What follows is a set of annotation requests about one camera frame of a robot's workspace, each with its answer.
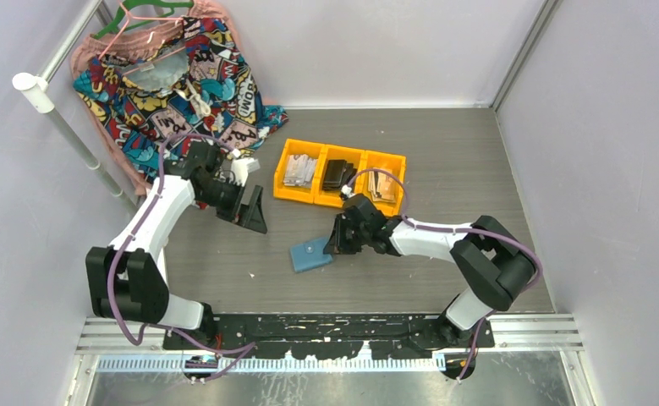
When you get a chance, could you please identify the blue card holder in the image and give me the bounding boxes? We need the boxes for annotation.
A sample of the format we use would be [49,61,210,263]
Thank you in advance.
[289,237,333,273]

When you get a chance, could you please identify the silver cards stack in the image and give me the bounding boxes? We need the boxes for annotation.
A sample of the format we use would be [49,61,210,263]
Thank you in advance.
[283,154,317,189]

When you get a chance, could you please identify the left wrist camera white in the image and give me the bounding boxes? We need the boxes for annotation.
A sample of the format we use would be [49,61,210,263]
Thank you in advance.
[229,149,261,186]

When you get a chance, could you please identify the pink garment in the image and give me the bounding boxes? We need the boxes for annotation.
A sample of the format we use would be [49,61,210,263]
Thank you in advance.
[69,1,241,196]

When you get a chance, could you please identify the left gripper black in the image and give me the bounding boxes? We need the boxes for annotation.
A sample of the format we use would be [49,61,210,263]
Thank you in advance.
[196,178,266,233]

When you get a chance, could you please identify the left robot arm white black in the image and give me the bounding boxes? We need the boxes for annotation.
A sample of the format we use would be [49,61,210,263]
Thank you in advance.
[85,141,267,349]

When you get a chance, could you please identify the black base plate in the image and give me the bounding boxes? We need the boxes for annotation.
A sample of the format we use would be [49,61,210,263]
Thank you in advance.
[190,313,473,360]

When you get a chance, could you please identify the pink hanger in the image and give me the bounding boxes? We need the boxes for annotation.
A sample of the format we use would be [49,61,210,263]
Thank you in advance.
[85,16,189,87]

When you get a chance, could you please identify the tan cards stack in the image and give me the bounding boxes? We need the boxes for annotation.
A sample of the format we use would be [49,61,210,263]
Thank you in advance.
[368,168,397,203]

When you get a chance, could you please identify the metal clothes rail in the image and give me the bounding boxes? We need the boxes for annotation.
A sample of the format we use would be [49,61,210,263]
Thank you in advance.
[11,0,150,225]

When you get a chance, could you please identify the comic print shorts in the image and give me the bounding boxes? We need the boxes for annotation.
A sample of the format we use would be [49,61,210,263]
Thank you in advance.
[73,16,288,184]

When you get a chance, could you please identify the yellow three-compartment bin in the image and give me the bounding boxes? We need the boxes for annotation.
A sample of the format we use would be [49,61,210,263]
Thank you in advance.
[273,139,406,217]

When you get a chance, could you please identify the black cards stack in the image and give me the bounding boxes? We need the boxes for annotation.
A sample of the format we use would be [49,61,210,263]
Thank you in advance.
[321,159,357,191]

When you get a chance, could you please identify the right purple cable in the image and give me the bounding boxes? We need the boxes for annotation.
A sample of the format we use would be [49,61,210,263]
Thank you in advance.
[340,167,543,381]

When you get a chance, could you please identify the green hanger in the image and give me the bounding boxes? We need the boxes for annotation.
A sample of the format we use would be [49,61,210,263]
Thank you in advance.
[92,0,195,40]

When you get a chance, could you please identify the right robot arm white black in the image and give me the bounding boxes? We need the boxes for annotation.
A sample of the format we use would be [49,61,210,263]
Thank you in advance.
[323,195,541,348]

